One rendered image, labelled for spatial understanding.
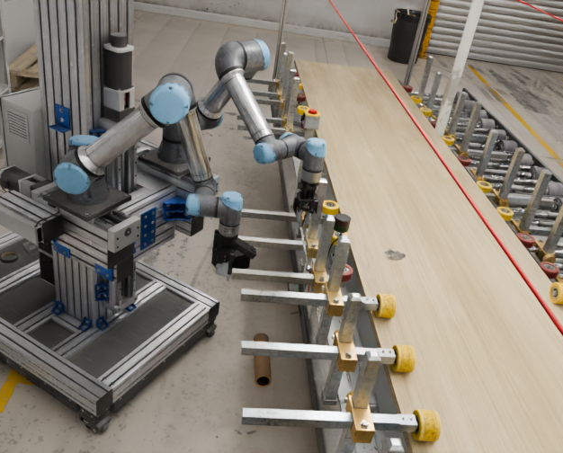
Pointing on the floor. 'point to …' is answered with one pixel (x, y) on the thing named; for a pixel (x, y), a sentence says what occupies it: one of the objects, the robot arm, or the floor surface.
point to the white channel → (459, 66)
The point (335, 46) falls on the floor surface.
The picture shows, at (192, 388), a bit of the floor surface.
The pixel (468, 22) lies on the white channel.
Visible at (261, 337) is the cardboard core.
